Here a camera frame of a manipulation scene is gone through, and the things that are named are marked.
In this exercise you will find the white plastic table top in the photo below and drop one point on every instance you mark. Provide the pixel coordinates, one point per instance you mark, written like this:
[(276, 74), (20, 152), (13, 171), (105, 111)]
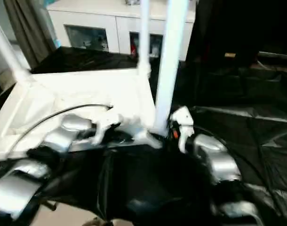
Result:
[(75, 94)]

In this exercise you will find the white plastic table leg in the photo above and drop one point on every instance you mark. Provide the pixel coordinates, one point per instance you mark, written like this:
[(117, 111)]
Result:
[(169, 58), (144, 33), (9, 51)]

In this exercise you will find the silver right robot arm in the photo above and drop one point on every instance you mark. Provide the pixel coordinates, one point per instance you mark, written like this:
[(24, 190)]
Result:
[(218, 157)]

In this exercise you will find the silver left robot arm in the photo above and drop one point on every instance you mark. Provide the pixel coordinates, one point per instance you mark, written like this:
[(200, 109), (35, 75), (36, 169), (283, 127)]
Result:
[(18, 186)]

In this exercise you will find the black plastic mat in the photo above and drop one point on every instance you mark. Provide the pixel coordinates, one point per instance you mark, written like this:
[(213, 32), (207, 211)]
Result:
[(145, 183)]

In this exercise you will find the black stand leg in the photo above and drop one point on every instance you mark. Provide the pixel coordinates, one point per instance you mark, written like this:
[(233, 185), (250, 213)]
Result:
[(49, 204)]

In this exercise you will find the black box with yellow label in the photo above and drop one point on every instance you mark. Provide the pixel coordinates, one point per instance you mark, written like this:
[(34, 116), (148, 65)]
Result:
[(223, 26)]

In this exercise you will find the white glass-door cabinet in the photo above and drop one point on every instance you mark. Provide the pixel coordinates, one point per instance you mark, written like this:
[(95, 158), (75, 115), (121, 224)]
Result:
[(91, 18)]

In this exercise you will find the grey-brown curtain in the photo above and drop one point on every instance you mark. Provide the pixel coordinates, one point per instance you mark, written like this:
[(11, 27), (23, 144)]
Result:
[(30, 30)]

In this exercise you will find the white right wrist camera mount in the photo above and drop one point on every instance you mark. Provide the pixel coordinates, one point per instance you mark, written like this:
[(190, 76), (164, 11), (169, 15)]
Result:
[(183, 117)]

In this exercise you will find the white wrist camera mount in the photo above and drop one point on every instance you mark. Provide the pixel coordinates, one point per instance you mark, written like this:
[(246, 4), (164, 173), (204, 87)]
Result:
[(183, 117), (106, 122)]

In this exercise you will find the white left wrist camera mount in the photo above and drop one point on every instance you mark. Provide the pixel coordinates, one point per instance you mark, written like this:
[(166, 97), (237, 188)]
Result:
[(106, 122)]

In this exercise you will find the dark metal rail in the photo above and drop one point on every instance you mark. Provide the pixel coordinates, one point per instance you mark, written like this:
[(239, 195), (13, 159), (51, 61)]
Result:
[(276, 55)]

